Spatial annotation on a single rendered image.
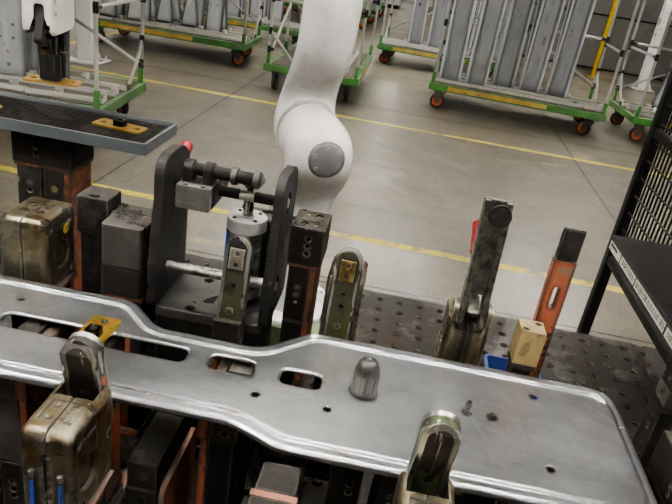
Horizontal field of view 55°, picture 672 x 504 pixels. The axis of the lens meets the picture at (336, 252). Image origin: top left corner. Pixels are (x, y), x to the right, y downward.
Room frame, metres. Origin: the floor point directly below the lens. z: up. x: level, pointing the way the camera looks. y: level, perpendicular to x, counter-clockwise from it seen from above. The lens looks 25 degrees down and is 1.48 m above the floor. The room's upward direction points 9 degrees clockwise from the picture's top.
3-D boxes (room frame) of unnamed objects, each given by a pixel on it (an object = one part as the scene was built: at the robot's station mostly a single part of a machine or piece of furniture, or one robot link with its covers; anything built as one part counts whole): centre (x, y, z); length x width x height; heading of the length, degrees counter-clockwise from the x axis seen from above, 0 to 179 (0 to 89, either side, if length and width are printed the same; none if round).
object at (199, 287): (0.86, 0.17, 0.94); 0.18 x 0.13 x 0.49; 86
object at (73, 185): (1.01, 0.49, 0.92); 0.10 x 0.08 x 0.45; 86
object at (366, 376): (0.64, -0.06, 1.02); 0.03 x 0.03 x 0.07
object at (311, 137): (1.16, 0.07, 1.09); 0.19 x 0.12 x 0.24; 20
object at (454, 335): (0.80, -0.20, 0.88); 0.07 x 0.06 x 0.35; 176
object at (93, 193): (0.89, 0.36, 0.90); 0.05 x 0.05 x 0.40; 86
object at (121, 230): (0.86, 0.30, 0.89); 0.13 x 0.11 x 0.38; 176
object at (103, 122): (1.02, 0.38, 1.17); 0.08 x 0.04 x 0.01; 80
